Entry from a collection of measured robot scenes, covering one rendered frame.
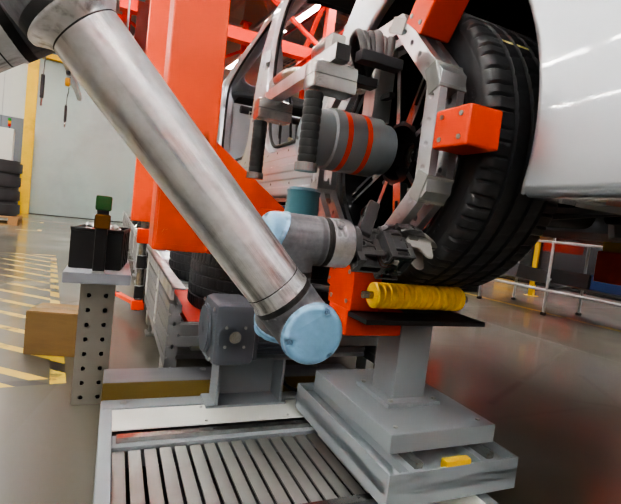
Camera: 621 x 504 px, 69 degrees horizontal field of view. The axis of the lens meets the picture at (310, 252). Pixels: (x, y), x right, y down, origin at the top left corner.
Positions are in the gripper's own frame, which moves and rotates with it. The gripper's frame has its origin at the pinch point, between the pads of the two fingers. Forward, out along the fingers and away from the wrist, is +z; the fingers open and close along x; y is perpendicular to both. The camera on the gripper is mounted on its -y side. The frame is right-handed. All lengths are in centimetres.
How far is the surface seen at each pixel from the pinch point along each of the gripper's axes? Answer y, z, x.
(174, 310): -30, -39, -75
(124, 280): -26, -56, -55
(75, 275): -27, -68, -55
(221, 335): -8, -31, -53
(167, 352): -20, -40, -85
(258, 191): -53, -18, -40
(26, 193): -896, -270, -913
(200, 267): -54, -28, -83
